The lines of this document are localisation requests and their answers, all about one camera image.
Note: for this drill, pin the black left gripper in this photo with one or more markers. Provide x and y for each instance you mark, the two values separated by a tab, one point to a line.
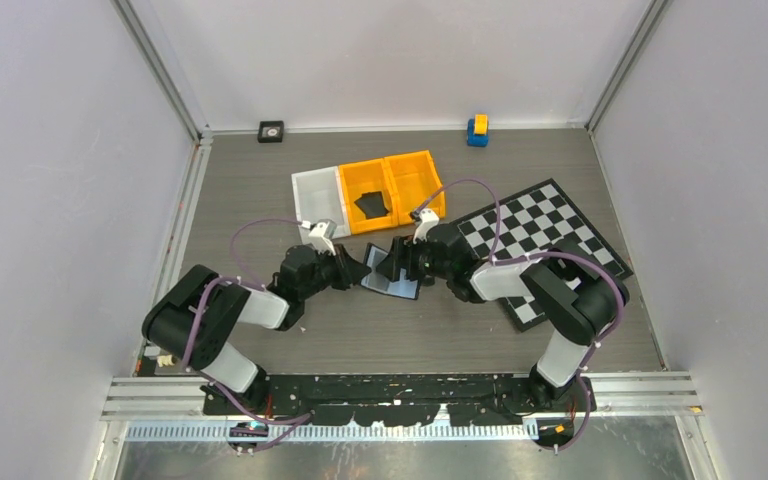
349	271

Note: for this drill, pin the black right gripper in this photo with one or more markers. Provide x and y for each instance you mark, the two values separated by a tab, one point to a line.
399	257

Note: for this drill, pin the dark grey credit card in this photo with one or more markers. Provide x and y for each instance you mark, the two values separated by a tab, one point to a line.
378	210

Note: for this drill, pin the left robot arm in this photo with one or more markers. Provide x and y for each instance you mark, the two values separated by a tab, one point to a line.
194	320

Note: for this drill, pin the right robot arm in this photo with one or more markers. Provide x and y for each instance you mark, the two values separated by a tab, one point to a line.
580	298

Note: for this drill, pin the orange plastic bin right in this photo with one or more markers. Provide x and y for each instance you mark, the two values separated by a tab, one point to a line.
415	178

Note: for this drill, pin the orange plastic bin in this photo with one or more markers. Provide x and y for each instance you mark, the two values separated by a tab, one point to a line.
415	178
366	186

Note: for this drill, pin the white plastic bin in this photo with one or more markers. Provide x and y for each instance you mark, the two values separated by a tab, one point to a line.
318	195

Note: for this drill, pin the orange plastic bin left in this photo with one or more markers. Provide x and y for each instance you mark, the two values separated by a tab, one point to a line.
366	186

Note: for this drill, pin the blue toy car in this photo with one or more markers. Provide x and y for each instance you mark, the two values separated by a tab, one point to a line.
475	139

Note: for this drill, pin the black white checkerboard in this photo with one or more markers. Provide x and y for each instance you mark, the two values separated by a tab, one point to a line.
533	219

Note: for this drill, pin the yellow toy block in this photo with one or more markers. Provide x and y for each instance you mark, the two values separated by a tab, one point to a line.
480	124

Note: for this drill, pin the small black square box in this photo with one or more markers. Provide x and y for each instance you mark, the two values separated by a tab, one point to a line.
270	131

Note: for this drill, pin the small beige plastic piece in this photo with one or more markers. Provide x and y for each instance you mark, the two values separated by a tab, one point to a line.
165	361

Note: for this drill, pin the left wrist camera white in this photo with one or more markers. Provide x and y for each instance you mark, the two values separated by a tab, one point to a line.
320	236

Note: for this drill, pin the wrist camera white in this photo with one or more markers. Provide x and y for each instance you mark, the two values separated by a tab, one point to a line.
424	219
320	236

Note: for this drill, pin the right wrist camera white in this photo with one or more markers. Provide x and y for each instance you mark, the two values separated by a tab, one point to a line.
424	219

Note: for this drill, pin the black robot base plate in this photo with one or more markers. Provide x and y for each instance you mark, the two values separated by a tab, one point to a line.
400	400

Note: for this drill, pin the aluminium frame rail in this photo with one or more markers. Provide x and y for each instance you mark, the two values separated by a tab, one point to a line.
171	409

